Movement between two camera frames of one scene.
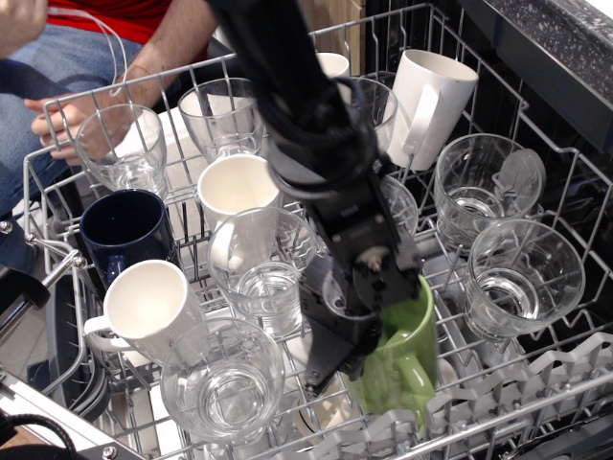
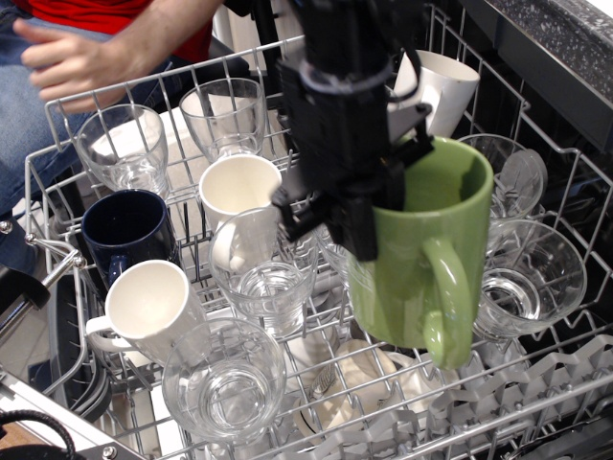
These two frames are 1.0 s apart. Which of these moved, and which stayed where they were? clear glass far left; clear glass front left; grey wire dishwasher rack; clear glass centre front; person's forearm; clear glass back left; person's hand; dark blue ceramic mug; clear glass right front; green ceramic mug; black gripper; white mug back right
Moved: green ceramic mug; person's forearm; person's hand; black gripper
Stayed: clear glass front left; clear glass right front; white mug back right; clear glass far left; dark blue ceramic mug; clear glass back left; clear glass centre front; grey wire dishwasher rack
